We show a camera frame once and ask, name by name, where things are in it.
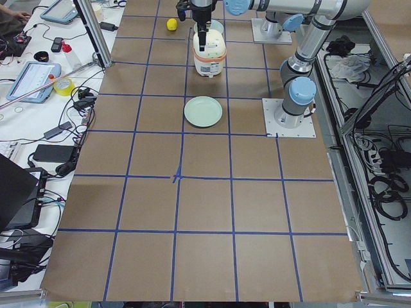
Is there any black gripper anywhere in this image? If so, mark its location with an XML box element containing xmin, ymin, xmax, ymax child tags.
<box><xmin>191</xmin><ymin>0</ymin><xmax>212</xmax><ymax>51</ymax></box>

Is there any white rice cooker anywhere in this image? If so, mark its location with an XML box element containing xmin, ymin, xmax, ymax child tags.
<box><xmin>193</xmin><ymin>29</ymin><xmax>227</xmax><ymax>78</ymax></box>

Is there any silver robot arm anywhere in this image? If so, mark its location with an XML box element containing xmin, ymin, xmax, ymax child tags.
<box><xmin>176</xmin><ymin>1</ymin><xmax>371</xmax><ymax>58</ymax></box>
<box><xmin>260</xmin><ymin>8</ymin><xmax>338</xmax><ymax>117</ymax></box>

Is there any light green bowl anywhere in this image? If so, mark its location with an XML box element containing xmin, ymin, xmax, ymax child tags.
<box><xmin>205</xmin><ymin>19</ymin><xmax>224</xmax><ymax>34</ymax></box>

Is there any yellow lemon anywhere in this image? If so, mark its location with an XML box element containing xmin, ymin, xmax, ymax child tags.
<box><xmin>166</xmin><ymin>18</ymin><xmax>178</xmax><ymax>31</ymax></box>

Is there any light green plate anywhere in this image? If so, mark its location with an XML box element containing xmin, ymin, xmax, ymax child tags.
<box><xmin>184</xmin><ymin>96</ymin><xmax>223</xmax><ymax>128</ymax></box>

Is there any white paper cup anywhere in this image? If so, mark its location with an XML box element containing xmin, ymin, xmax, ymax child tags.
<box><xmin>92</xmin><ymin>3</ymin><xmax>104</xmax><ymax>22</ymax></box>

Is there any red cap spray bottle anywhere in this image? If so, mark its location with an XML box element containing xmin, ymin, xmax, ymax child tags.
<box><xmin>62</xmin><ymin>40</ymin><xmax>82</xmax><ymax>70</ymax></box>

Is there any black cloth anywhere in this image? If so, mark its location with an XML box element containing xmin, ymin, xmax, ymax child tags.
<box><xmin>326</xmin><ymin>35</ymin><xmax>356</xmax><ymax>57</ymax></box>

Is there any blue teach pendant far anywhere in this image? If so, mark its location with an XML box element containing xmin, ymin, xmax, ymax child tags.
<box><xmin>40</xmin><ymin>0</ymin><xmax>78</xmax><ymax>24</ymax></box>

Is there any blue teach pendant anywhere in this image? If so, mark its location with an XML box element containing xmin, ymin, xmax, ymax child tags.
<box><xmin>6</xmin><ymin>61</ymin><xmax>62</xmax><ymax>103</ymax></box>
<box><xmin>40</xmin><ymin>0</ymin><xmax>78</xmax><ymax>24</ymax></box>

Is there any black phone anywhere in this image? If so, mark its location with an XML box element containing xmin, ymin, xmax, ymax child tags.
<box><xmin>51</xmin><ymin>37</ymin><xmax>63</xmax><ymax>53</ymax></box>

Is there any yellow tape roll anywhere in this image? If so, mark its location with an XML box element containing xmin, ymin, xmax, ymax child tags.
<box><xmin>53</xmin><ymin>78</ymin><xmax>75</xmax><ymax>96</ymax></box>

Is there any white crumpled cloth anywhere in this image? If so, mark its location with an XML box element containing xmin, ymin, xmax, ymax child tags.
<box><xmin>330</xmin><ymin>55</ymin><xmax>371</xmax><ymax>82</ymax></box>

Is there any black small bowl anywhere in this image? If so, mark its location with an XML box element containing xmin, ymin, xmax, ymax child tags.
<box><xmin>33</xmin><ymin>51</ymin><xmax>49</xmax><ymax>63</ymax></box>

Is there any blue teach pendant near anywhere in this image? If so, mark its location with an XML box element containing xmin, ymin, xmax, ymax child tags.
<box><xmin>6</xmin><ymin>61</ymin><xmax>62</xmax><ymax>103</ymax></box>

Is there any black laptop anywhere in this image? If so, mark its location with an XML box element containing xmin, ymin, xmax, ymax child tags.
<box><xmin>1</xmin><ymin>155</ymin><xmax>46</xmax><ymax>231</ymax></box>

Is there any aluminium frame post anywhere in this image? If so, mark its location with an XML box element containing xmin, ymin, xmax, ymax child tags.
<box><xmin>73</xmin><ymin>0</ymin><xmax>112</xmax><ymax>68</ymax></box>

